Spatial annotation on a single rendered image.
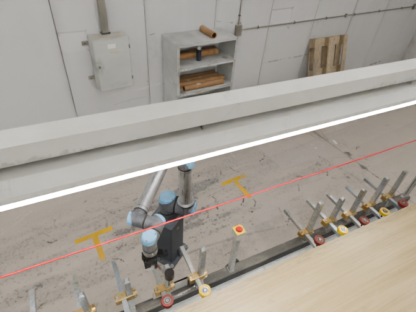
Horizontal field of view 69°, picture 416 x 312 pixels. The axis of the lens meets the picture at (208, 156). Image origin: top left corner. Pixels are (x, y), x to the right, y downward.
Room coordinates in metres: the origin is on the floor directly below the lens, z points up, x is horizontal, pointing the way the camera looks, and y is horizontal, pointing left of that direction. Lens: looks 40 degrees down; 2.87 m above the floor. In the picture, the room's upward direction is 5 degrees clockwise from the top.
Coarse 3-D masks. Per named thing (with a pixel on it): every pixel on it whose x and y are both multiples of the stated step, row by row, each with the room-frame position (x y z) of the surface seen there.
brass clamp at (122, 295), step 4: (132, 288) 0.91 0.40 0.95; (124, 292) 0.88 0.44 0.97; (132, 292) 0.88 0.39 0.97; (136, 292) 0.89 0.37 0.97; (120, 296) 0.85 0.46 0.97; (124, 296) 0.85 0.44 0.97; (128, 296) 0.86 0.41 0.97; (132, 296) 0.86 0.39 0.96; (136, 296) 0.87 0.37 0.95; (116, 300) 0.82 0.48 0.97; (120, 300) 0.83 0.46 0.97; (128, 300) 0.85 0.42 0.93; (116, 304) 0.81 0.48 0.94; (120, 304) 0.82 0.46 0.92
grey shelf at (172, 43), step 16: (192, 32) 4.06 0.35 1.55; (224, 32) 4.18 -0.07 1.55; (176, 48) 3.54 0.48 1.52; (192, 48) 4.14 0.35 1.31; (224, 48) 4.27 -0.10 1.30; (176, 64) 3.54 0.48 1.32; (192, 64) 3.73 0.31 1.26; (208, 64) 3.79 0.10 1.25; (224, 64) 4.23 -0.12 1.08; (176, 80) 3.54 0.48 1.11; (224, 80) 4.10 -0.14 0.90; (176, 96) 3.54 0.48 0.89; (192, 96) 4.16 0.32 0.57
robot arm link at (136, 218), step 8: (152, 176) 1.49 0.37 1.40; (160, 176) 1.50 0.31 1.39; (152, 184) 1.42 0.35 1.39; (144, 192) 1.36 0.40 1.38; (152, 192) 1.37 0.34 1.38; (144, 200) 1.29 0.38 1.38; (152, 200) 1.32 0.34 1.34; (136, 208) 1.23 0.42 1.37; (144, 208) 1.24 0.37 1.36; (128, 216) 1.16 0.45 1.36; (136, 216) 1.17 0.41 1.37; (144, 216) 1.17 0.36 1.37; (128, 224) 1.14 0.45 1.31; (136, 224) 1.13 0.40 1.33
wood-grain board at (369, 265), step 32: (384, 224) 1.67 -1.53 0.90; (320, 256) 1.30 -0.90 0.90; (352, 256) 1.33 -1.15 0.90; (384, 256) 1.35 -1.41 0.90; (224, 288) 0.99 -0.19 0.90; (256, 288) 1.01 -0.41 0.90; (288, 288) 1.03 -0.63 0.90; (320, 288) 1.05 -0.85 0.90; (352, 288) 1.07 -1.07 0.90; (384, 288) 1.09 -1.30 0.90
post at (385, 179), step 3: (384, 177) 1.97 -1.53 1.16; (387, 177) 1.97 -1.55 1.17; (384, 180) 1.96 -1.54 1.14; (387, 180) 1.94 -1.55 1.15; (381, 183) 1.96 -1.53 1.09; (384, 183) 1.94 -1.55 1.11; (387, 183) 1.96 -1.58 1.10; (378, 186) 1.97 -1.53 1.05; (381, 186) 1.95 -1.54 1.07; (384, 186) 1.95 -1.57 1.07; (378, 189) 1.96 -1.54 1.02; (381, 189) 1.94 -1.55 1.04; (375, 192) 1.97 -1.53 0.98; (378, 192) 1.95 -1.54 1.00; (381, 192) 1.96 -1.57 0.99; (375, 195) 1.96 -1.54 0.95; (378, 195) 1.95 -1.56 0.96; (372, 198) 1.96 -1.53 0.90; (375, 198) 1.94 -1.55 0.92; (372, 201) 1.95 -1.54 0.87; (375, 201) 1.95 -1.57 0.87; (366, 210) 1.95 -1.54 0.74; (369, 210) 1.95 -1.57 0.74
